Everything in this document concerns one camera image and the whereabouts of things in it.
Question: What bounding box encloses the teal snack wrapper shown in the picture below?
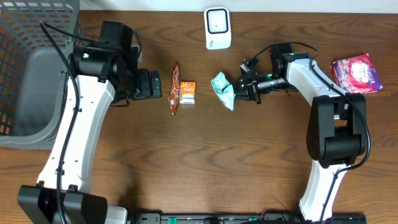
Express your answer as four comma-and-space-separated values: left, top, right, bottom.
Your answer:
211, 72, 236, 111

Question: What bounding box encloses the orange red snack sachet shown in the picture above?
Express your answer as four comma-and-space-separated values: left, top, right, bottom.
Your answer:
168, 63, 180, 116

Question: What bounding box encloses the small orange carton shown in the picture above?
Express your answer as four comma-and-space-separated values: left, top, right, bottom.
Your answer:
180, 82, 196, 105

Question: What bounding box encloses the red purple snack packet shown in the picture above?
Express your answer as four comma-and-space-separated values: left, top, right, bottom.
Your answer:
331, 54, 383, 93

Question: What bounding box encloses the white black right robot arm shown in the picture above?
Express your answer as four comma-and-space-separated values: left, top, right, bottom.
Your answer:
212, 42, 371, 223

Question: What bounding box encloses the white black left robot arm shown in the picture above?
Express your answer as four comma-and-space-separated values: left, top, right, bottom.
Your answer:
17, 21, 162, 223

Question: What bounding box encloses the white barcode scanner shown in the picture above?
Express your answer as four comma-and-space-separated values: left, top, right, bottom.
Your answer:
203, 7, 232, 50

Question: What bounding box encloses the grey plastic mesh basket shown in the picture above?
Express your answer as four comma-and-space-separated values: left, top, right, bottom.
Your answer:
1, 0, 85, 149

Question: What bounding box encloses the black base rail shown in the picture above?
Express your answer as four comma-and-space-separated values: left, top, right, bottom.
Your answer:
127, 212, 368, 224

